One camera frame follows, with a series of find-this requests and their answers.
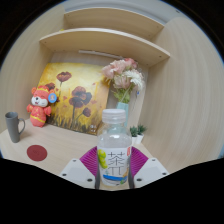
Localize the yellow poppy flower painting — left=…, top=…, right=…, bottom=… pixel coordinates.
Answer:
left=37, top=62, right=111, bottom=136

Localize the pink and white flower bouquet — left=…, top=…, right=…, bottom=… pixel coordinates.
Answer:
left=101, top=58, right=145, bottom=104

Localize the flat round red coaster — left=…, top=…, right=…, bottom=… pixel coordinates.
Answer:
left=26, top=144, right=48, bottom=162

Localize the small potted succulent plant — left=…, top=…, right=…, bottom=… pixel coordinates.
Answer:
left=136, top=124, right=148, bottom=145
left=129, top=125, right=139, bottom=146

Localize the pale teal flower vase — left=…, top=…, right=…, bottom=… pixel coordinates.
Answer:
left=115, top=101, right=130, bottom=126

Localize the grey ceramic mug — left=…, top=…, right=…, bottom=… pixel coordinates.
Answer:
left=4, top=111, right=26, bottom=144

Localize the white light bar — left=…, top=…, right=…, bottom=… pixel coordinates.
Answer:
left=78, top=49, right=124, bottom=61

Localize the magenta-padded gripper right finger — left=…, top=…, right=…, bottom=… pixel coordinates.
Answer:
left=128, top=146, right=170, bottom=190

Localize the clear plastic drink bottle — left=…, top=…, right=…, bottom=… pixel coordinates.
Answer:
left=96, top=108, right=133, bottom=187

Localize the light wooden shelf unit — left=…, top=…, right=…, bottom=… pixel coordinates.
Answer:
left=39, top=7, right=171, bottom=68

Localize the red and white plush toy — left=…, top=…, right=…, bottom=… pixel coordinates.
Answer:
left=26, top=85, right=59, bottom=128

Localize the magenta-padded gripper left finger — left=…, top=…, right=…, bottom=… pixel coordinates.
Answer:
left=59, top=145, right=101, bottom=190

